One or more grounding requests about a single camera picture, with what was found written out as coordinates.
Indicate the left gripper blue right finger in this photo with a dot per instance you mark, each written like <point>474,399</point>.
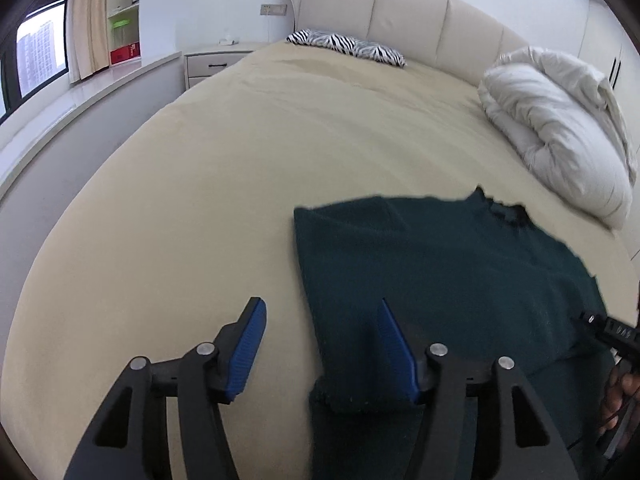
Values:
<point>515,437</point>

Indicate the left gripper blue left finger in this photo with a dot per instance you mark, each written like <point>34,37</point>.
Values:
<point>127,438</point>

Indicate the dark green knit sweater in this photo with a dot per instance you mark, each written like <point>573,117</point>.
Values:
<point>474,274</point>

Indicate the right hand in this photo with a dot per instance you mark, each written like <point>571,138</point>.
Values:
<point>620,387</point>

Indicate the white folded duvet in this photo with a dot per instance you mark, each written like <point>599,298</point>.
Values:
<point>563,119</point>

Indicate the beige bed with sheet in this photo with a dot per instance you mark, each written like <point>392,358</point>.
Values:
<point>193,215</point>

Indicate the white bedside table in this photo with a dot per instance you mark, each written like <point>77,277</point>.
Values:
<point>206,62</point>

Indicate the red storage box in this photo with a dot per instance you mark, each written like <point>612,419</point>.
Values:
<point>125,53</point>

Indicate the zebra print pillow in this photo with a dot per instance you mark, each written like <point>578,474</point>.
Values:
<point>347,45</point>

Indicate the black framed window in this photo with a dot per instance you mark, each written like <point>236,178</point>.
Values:
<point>34,55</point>

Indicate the beige curtain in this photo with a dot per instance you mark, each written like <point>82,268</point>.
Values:
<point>86,38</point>

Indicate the white tissue box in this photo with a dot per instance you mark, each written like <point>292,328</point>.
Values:
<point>228,41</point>

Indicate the green item on shelf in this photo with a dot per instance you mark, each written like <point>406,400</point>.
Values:
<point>120,23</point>

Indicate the cream padded headboard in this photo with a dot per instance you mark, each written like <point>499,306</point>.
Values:
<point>449,35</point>

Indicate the white wardrobe with black handles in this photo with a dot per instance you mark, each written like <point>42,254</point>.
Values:
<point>607,46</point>

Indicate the white wall shelf unit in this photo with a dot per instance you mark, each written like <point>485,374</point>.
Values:
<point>118,10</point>

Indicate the wall switch panel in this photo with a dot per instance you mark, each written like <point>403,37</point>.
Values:
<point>273,9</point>

